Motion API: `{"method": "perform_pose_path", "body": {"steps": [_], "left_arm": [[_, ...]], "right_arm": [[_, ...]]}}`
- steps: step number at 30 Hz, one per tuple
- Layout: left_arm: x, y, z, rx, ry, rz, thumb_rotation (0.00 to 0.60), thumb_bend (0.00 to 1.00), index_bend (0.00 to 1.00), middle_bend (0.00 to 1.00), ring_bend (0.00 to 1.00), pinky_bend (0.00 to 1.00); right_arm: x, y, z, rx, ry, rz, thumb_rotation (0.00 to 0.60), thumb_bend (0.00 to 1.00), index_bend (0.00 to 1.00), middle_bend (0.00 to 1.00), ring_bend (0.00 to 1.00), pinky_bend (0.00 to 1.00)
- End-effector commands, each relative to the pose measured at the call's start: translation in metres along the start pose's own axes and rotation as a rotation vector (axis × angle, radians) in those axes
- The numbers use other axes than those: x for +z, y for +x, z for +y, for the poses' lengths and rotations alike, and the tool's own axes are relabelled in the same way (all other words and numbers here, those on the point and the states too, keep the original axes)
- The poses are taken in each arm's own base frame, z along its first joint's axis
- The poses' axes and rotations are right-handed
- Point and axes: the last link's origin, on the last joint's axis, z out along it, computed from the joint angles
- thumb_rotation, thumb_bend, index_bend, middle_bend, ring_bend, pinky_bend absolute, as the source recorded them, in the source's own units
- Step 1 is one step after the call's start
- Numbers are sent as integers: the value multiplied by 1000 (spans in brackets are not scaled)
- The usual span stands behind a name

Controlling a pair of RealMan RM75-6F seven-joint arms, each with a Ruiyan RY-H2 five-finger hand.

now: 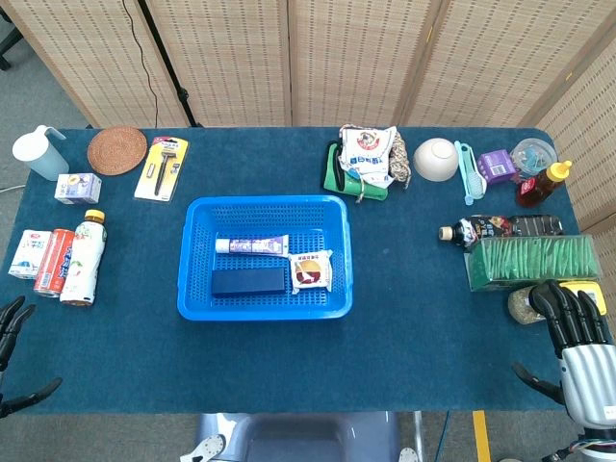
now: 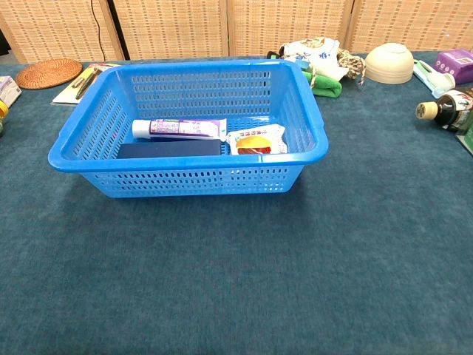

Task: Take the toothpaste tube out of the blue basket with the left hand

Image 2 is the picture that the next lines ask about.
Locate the white snack packet burger picture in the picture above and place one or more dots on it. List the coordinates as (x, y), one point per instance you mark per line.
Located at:
(258, 142)

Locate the razor in yellow blister pack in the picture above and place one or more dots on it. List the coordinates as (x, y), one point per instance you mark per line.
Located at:
(74, 90)

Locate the clear box of green sachets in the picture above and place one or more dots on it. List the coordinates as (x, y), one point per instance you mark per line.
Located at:
(467, 137)

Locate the bamboo folding screen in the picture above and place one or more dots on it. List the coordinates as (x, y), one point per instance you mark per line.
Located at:
(177, 29)

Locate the white printed cloth bag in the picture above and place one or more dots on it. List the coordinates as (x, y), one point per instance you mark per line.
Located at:
(318, 53)

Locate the dark blue rectangular box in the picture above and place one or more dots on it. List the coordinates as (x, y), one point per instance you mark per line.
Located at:
(166, 148)

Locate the small white purple carton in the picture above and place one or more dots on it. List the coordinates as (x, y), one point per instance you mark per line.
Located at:
(8, 90)

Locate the dark soy sauce bottle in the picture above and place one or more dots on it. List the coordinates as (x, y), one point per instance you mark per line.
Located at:
(451, 109)

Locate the blue plastic perforated basket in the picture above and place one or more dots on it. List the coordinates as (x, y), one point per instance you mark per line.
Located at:
(184, 168)

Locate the cream ceramic bowl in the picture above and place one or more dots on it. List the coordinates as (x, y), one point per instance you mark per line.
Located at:
(390, 63)

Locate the white purple toothpaste tube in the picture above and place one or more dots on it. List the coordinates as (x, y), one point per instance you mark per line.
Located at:
(173, 128)

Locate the folded green towel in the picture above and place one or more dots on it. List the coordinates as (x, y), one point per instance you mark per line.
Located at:
(325, 88)

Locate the dark blue table cloth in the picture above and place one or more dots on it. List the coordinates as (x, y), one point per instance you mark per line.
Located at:
(221, 277)

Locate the round woven rattan coaster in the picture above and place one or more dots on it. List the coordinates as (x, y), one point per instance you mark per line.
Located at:
(48, 73)

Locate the small purple box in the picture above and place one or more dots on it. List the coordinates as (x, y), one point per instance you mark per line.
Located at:
(456, 64)

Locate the white drink bottle yellow cap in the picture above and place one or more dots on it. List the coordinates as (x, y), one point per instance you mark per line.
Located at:
(3, 109)

